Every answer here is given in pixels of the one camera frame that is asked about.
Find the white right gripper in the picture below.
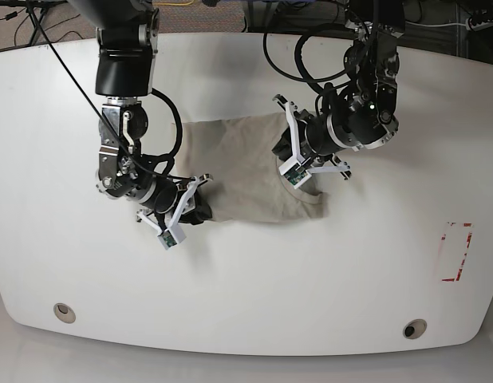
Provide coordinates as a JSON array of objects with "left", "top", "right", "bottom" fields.
[{"left": 135, "top": 174, "right": 213, "bottom": 250}]

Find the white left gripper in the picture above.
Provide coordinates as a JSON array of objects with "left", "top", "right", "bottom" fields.
[{"left": 272, "top": 94, "right": 351, "bottom": 188}]

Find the beige t-shirt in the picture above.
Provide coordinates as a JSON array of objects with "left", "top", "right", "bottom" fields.
[{"left": 176, "top": 113, "right": 325, "bottom": 223}]

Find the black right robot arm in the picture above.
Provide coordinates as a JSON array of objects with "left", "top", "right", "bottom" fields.
[{"left": 71, "top": 1, "right": 211, "bottom": 249}]

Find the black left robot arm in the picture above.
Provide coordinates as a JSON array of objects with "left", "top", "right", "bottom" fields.
[{"left": 268, "top": 1, "right": 405, "bottom": 189}]

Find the left table grommet hole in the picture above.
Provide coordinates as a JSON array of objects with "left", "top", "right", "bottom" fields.
[{"left": 53, "top": 303, "right": 76, "bottom": 324}]

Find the table grommet hole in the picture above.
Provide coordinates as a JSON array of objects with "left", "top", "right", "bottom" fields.
[
  {"left": 403, "top": 318, "right": 427, "bottom": 340},
  {"left": 53, "top": 303, "right": 76, "bottom": 324}
]

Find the red tape marking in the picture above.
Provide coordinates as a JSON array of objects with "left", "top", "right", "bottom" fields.
[{"left": 436, "top": 222, "right": 474, "bottom": 282}]

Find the right table grommet hole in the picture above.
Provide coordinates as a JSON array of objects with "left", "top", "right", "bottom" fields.
[{"left": 403, "top": 318, "right": 427, "bottom": 340}]

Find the white power strip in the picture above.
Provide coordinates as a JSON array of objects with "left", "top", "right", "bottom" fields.
[{"left": 466, "top": 7, "right": 493, "bottom": 32}]

